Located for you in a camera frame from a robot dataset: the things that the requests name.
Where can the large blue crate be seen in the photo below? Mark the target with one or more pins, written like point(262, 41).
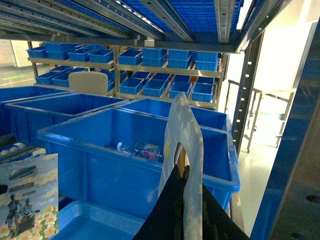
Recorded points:
point(91, 169)

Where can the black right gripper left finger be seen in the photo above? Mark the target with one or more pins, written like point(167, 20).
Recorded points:
point(165, 222)

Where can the flower gift bag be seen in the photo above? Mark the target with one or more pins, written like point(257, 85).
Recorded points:
point(29, 201)
point(183, 131)

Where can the blue plastic tray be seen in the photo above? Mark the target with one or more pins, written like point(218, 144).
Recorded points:
point(81, 220)

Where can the blue crate at left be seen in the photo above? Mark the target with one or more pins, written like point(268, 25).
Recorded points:
point(29, 116)

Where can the plastic bottle in crate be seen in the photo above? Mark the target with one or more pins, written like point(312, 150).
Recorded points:
point(147, 151)

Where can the beige chair back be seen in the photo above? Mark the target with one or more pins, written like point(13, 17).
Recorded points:
point(88, 82)

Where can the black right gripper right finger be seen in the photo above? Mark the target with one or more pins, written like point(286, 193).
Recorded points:
point(203, 217)

